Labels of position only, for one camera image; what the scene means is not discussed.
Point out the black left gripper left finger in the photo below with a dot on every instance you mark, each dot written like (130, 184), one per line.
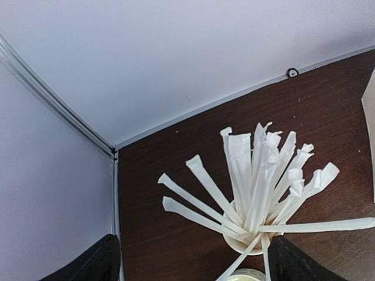
(102, 261)

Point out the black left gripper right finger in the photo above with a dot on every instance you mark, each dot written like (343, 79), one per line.
(288, 262)

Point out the blue checkered paper bag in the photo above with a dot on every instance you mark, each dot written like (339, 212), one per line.
(367, 100)

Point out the cream ceramic mug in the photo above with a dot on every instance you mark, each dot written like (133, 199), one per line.
(245, 275)

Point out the paper cup holding straws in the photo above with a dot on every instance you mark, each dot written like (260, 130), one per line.
(240, 247)

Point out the wrapped straw bent right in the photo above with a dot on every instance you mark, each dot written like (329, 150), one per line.
(298, 193)

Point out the wrapped straw pointing right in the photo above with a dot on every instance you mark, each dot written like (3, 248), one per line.
(343, 225)

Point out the wrapped straw lower left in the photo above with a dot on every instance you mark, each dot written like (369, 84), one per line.
(171, 205)

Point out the wrapped straw upper left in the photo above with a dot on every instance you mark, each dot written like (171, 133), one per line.
(190, 196)

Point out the wide wrapped straw centre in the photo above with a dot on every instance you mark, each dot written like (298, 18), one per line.
(237, 150)

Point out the wrapped straw middle left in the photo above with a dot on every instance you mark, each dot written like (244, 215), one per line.
(196, 167)

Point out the small black wall grommet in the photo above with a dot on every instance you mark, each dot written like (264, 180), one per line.
(292, 72)

